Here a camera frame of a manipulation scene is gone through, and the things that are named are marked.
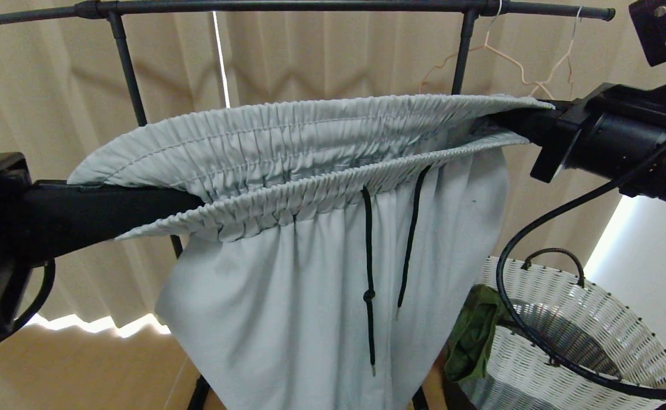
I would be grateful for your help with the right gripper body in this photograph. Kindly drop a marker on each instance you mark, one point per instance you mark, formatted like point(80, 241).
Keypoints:
point(612, 136)

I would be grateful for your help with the pale grey shorts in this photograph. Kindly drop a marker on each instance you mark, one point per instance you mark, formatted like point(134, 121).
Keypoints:
point(287, 319)

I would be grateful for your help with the white laundry basket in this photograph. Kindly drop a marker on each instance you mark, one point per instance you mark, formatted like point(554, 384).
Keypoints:
point(595, 319)

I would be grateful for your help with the black clothes rack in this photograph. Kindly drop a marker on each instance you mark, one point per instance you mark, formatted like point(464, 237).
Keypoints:
point(310, 5)

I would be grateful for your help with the beige curtain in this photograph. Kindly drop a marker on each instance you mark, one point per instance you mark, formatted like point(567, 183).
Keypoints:
point(36, 85)

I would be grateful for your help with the green garment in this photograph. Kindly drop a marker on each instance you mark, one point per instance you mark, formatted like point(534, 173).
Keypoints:
point(472, 336)

